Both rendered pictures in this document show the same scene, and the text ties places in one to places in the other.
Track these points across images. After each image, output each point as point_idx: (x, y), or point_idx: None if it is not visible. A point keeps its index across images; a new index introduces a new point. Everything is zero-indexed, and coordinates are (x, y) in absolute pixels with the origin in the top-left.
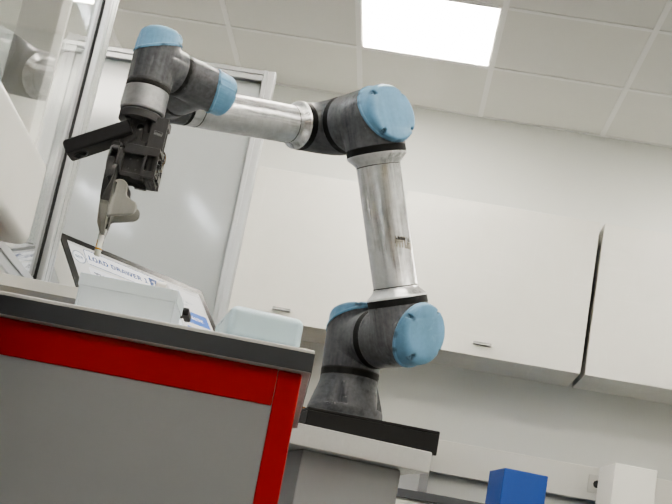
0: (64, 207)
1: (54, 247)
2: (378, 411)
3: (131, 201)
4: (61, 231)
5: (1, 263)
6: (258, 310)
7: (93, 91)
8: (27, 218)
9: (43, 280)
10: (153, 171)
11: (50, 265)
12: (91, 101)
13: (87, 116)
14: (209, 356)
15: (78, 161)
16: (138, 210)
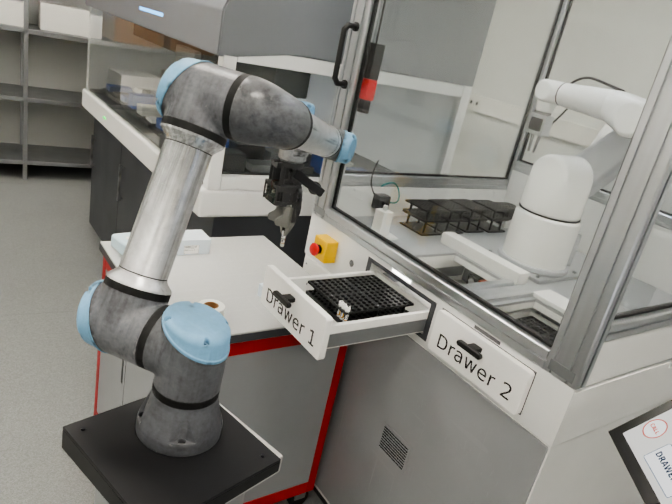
0: (599, 273)
1: (581, 316)
2: (139, 409)
3: (271, 212)
4: (604, 302)
5: (420, 284)
6: (130, 232)
7: (659, 126)
8: (194, 207)
9: (555, 344)
10: (264, 192)
11: (576, 335)
12: (657, 140)
13: (646, 161)
14: None
15: (636, 220)
16: (276, 218)
